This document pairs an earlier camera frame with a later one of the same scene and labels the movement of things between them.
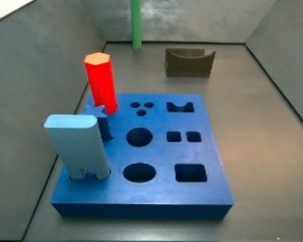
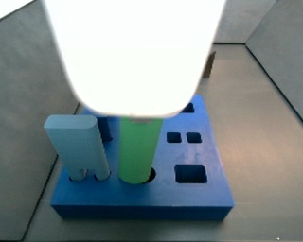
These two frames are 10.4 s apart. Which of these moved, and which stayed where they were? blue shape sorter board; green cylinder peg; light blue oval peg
Moved: green cylinder peg
Stayed: blue shape sorter board; light blue oval peg
